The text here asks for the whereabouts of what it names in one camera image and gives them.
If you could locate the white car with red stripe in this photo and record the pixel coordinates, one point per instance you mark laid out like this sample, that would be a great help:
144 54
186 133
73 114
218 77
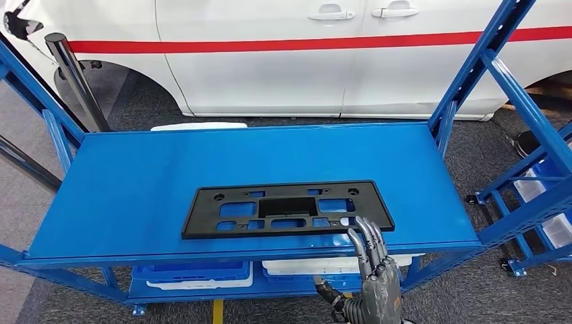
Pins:
268 80

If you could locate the white plastic bin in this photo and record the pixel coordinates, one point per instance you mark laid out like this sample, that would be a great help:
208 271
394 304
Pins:
558 230

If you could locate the black plastic plate frame part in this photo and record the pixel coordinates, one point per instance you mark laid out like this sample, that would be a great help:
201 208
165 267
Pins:
199 223

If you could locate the white flat panel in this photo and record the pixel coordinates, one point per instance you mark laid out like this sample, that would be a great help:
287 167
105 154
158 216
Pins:
196 126

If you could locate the dark metal bar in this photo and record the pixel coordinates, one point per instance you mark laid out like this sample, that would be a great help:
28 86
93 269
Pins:
31 166

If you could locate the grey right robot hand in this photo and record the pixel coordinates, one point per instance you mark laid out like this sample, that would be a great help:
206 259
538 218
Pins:
382 290

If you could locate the blue steel shelf rack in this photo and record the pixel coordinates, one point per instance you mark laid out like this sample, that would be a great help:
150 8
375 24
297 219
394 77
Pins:
268 156
518 268

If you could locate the yellow floor tape strip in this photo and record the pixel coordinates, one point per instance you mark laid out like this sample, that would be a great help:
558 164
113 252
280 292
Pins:
217 313

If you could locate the black round stanchion base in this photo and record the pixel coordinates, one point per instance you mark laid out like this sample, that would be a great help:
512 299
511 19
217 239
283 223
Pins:
529 145

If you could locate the black stanchion post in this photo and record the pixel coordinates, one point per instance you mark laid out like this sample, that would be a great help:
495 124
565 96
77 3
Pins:
76 80

